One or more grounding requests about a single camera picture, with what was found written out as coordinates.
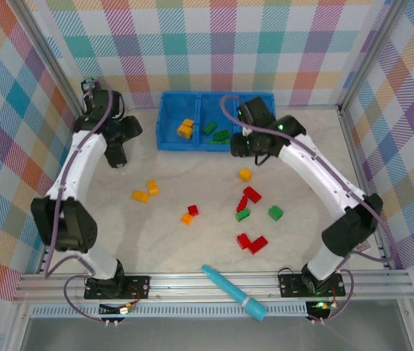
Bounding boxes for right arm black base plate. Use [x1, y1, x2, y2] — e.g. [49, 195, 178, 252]
[277, 270, 347, 299]

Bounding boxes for blue three-compartment plastic container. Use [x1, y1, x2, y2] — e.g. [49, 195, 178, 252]
[155, 91, 277, 152]

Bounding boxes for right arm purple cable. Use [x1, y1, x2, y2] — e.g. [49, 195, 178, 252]
[220, 95, 398, 325]

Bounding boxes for grey slotted cable duct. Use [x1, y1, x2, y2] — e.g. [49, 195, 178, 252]
[30, 302, 309, 320]

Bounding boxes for teal marker pen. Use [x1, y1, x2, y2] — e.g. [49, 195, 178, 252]
[200, 264, 268, 322]

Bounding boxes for aluminium frame post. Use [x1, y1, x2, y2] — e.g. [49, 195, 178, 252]
[336, 0, 413, 110]
[15, 0, 87, 124]

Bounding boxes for aluminium side rail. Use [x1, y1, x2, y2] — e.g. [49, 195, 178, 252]
[337, 105, 396, 271]

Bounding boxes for aluminium front rail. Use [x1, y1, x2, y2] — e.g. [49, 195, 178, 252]
[12, 269, 414, 304]

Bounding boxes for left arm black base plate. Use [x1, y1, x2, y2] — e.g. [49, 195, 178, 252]
[83, 274, 151, 301]

